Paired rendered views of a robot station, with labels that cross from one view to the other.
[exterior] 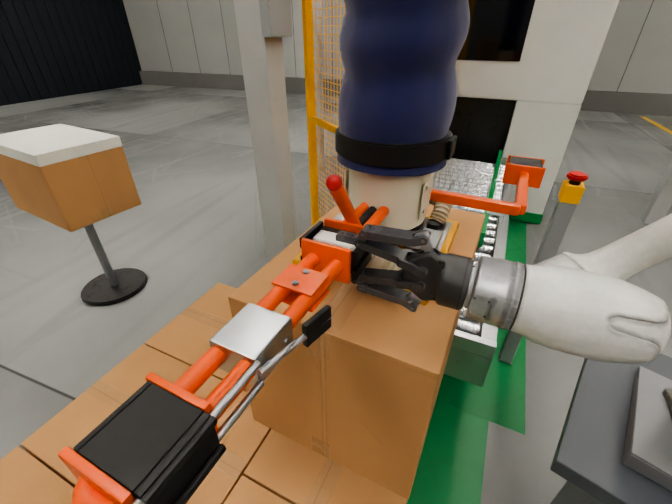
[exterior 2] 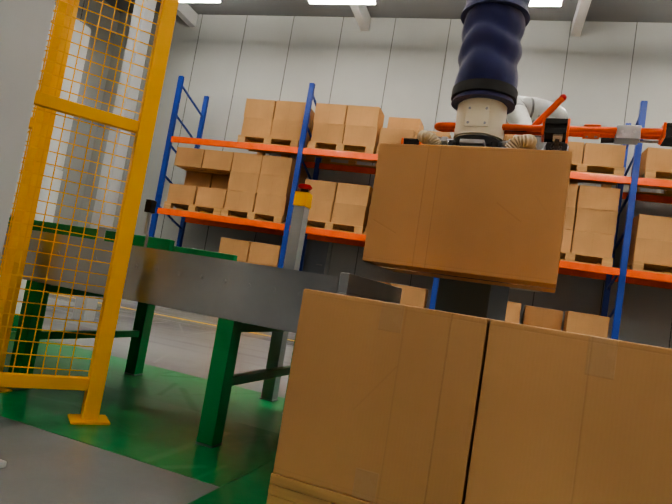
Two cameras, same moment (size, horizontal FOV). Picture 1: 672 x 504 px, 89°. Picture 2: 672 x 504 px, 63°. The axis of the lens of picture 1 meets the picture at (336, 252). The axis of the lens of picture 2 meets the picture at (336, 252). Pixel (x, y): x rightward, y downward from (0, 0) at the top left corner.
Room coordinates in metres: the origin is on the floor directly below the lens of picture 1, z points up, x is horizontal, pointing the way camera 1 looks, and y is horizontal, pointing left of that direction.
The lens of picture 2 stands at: (1.26, 1.74, 0.54)
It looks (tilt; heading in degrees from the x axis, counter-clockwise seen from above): 4 degrees up; 266
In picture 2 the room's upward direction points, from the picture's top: 9 degrees clockwise
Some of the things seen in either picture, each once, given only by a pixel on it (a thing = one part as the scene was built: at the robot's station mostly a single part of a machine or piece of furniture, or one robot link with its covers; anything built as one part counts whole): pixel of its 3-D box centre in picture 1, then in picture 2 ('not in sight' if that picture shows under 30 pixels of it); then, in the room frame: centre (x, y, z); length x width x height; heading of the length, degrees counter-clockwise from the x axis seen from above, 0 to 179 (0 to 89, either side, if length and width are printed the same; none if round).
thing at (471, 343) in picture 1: (395, 319); (375, 289); (0.95, -0.22, 0.58); 0.70 x 0.03 x 0.06; 65
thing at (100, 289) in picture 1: (99, 249); not in sight; (1.87, 1.53, 0.31); 0.40 x 0.40 x 0.62
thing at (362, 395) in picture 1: (375, 311); (469, 220); (0.68, -0.10, 0.87); 0.60 x 0.40 x 0.40; 154
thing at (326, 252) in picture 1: (336, 249); (555, 130); (0.47, 0.00, 1.20); 0.10 x 0.08 x 0.06; 64
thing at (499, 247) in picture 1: (501, 223); not in sight; (1.87, -1.02, 0.50); 2.31 x 0.05 x 0.19; 155
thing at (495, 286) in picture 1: (490, 290); not in sight; (0.36, -0.21, 1.20); 0.09 x 0.06 x 0.09; 155
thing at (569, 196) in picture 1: (533, 285); (286, 294); (1.26, -0.92, 0.50); 0.07 x 0.07 x 1.00; 65
